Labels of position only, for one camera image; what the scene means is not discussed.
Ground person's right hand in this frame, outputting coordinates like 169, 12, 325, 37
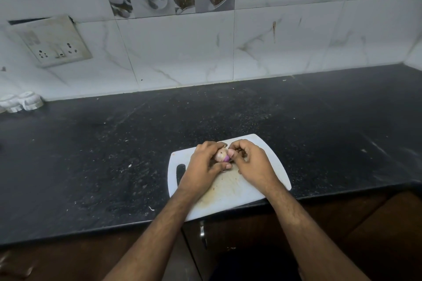
227, 139, 283, 198

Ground person's left hand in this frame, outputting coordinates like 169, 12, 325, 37
177, 140, 233, 198

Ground small pink onion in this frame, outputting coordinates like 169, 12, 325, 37
214, 145, 233, 163

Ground white plastic cutting board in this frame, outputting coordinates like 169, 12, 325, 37
167, 133, 292, 222

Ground person's right forearm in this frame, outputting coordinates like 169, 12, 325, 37
263, 185, 371, 281

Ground person's left forearm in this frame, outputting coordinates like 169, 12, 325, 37
104, 187, 199, 281

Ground person's dark trousers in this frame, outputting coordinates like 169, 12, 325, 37
209, 247, 303, 281

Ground white scalloped ceramic cup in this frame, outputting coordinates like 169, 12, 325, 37
18, 91, 44, 112
0, 94, 24, 114

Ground metal cabinet door handle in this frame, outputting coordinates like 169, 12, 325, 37
0, 251, 34, 279
199, 220, 208, 249

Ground white wall socket plate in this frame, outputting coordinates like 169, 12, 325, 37
8, 14, 93, 68

